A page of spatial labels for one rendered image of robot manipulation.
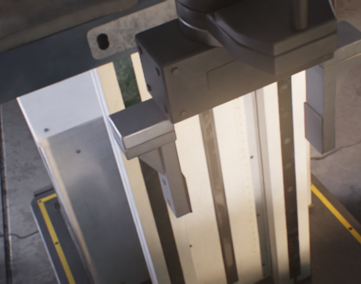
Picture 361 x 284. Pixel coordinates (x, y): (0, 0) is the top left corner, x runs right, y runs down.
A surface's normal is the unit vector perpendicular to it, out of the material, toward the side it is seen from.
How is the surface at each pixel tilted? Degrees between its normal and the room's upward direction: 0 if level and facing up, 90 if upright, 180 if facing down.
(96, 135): 90
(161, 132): 90
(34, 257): 0
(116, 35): 90
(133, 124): 0
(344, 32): 0
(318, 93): 90
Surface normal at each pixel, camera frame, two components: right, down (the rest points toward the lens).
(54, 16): 0.27, 0.11
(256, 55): -0.68, 0.56
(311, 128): -0.90, 0.37
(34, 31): 0.40, 0.55
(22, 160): -0.16, -0.74
